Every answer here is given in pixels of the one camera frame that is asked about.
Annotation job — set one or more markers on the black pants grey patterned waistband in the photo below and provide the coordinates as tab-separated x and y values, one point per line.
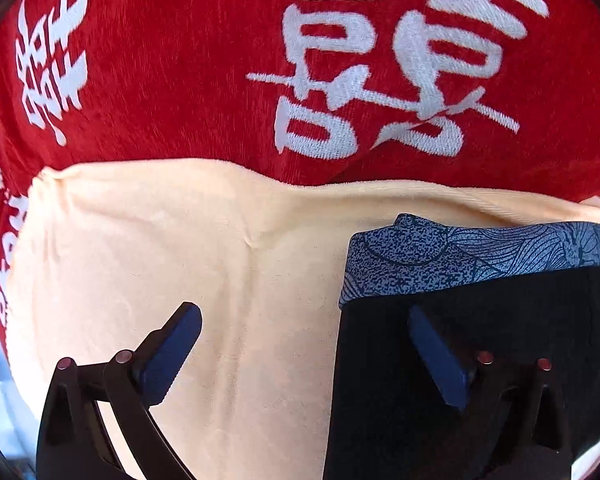
522	293

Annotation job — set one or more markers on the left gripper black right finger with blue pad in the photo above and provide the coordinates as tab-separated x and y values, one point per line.
513	423

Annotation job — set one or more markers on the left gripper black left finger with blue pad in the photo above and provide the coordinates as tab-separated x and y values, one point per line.
73	442

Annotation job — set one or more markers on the red blanket white characters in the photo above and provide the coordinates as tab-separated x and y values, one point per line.
477	93

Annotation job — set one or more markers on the cream towel cloth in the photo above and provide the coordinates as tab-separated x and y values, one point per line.
107	252

